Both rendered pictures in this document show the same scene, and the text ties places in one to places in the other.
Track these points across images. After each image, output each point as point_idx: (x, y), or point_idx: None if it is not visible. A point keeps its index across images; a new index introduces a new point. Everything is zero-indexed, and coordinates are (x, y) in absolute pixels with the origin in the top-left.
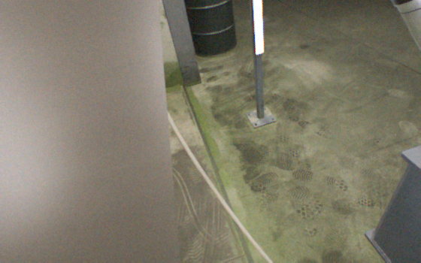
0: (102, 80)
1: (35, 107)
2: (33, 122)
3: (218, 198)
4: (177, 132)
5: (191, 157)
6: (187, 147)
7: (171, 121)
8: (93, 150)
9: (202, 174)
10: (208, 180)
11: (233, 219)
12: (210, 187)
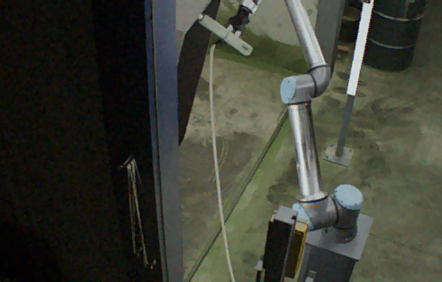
0: None
1: None
2: None
3: (214, 159)
4: (211, 105)
5: (212, 124)
6: (212, 117)
7: (211, 97)
8: None
9: (212, 138)
10: (214, 144)
11: (216, 178)
12: (213, 149)
